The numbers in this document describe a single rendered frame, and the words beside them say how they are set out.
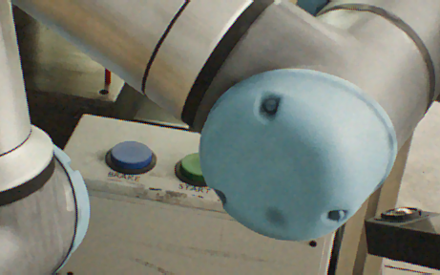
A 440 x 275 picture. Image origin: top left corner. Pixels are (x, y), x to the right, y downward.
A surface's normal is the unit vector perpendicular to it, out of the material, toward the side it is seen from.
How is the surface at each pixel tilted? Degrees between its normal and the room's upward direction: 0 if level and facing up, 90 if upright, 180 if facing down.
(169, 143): 0
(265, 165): 90
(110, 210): 90
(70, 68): 0
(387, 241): 88
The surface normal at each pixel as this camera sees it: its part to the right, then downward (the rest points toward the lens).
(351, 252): -0.17, 0.53
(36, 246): 0.82, 0.13
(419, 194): 0.09, -0.83
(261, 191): -0.47, 0.45
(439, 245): -0.87, 0.16
